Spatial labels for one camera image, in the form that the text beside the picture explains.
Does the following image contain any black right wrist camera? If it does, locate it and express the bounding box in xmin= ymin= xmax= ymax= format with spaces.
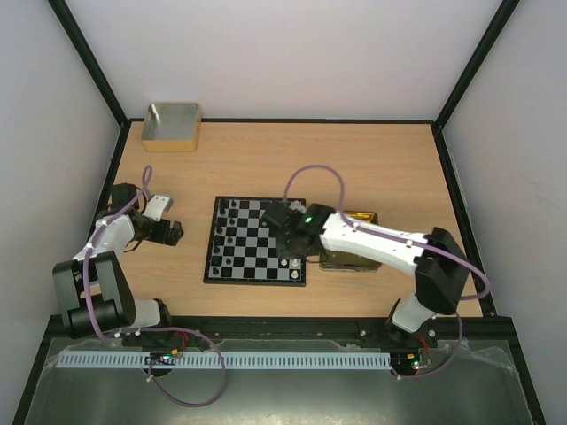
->
xmin=260 ymin=201 xmax=293 ymax=229

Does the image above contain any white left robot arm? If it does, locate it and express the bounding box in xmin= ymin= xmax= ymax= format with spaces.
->
xmin=52 ymin=183 xmax=183 ymax=339

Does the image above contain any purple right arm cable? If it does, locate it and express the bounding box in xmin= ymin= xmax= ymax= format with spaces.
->
xmin=283 ymin=165 xmax=493 ymax=382

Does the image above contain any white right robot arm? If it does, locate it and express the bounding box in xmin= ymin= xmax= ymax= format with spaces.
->
xmin=260 ymin=201 xmax=469 ymax=347

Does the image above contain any silver metal tin box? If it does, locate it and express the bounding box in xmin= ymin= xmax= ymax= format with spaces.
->
xmin=141 ymin=102 xmax=202 ymax=152

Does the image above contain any black white chess board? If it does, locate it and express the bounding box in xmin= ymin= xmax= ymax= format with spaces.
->
xmin=203 ymin=196 xmax=307 ymax=287

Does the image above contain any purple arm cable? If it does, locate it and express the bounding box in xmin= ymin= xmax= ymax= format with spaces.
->
xmin=283 ymin=165 xmax=493 ymax=382
xmin=82 ymin=165 xmax=228 ymax=406

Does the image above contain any white slotted cable duct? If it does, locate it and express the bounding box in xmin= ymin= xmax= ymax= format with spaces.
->
xmin=55 ymin=351 xmax=391 ymax=370

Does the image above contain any gold tin tray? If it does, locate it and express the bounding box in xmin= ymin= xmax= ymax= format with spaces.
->
xmin=319 ymin=210 xmax=382 ymax=272

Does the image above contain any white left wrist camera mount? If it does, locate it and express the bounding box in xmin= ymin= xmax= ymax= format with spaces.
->
xmin=142 ymin=194 xmax=173 ymax=221

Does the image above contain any black aluminium frame rail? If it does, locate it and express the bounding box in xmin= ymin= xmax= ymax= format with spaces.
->
xmin=42 ymin=315 xmax=518 ymax=352

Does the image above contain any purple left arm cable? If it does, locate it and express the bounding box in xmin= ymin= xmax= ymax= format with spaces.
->
xmin=82 ymin=165 xmax=228 ymax=406

